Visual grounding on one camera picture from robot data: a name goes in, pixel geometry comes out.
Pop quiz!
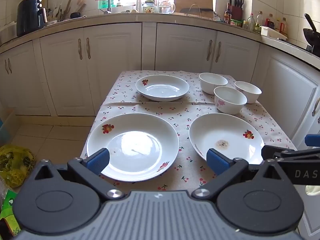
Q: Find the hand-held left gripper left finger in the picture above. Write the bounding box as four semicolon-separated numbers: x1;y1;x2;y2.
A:
34;148;125;201

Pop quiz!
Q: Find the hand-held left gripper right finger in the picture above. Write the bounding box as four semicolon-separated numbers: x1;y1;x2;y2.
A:
191;148;285;201

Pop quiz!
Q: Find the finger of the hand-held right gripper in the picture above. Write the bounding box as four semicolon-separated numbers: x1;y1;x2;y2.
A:
305;134;320;146
261;145;296;160

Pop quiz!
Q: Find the white fruit print plate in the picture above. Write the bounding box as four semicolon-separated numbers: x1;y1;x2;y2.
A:
135;75;190;102
188;113;265;167
86;113;180;182

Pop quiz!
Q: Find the white bowl pink floral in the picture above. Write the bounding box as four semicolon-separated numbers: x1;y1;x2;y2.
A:
234;81;262;104
214;86;248;115

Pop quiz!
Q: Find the plain white bowl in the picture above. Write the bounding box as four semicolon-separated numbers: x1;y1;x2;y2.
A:
199;72;228;95

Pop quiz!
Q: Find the cherry print tablecloth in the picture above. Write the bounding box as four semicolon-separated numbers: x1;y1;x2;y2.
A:
80;70;298;193

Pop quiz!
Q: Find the yellow plastic bag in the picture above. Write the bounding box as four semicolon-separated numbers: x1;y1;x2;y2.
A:
0;144;37;188

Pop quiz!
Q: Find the pale blue bin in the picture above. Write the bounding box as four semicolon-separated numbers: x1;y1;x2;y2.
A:
0;119;12;145

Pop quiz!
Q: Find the green packet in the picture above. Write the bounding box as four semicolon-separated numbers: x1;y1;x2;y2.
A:
0;189;22;240

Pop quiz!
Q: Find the black wok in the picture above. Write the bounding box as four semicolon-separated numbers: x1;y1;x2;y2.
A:
303;13;320;52

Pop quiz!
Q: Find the white plastic tray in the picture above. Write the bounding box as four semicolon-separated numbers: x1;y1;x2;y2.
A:
261;26;288;41

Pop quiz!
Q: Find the orange oil bottle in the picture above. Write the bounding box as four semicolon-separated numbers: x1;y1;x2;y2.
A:
279;17;288;37

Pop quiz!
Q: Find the dark sauce bottle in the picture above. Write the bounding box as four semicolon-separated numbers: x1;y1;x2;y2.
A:
224;3;232;24

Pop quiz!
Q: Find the stone kitchen countertop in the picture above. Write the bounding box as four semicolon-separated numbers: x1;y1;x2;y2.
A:
0;12;320;67

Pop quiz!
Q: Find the red knife block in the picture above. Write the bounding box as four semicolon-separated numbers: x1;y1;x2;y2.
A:
229;0;245;20

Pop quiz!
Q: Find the utensil drying rack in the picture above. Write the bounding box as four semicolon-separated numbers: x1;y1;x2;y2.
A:
47;0;87;22

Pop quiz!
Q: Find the green dish soap bottle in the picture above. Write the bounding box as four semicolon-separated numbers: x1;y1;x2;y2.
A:
99;0;115;11

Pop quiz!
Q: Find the chrome faucet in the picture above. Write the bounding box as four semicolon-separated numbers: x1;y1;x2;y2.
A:
86;0;112;14

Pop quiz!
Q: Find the black air fryer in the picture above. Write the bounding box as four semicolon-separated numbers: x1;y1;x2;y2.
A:
16;0;47;37

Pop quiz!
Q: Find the wooden cutting board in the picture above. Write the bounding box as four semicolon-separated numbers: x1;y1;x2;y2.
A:
174;0;213;14

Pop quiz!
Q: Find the metal wire stand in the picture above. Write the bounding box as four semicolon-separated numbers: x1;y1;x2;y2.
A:
189;4;202;17

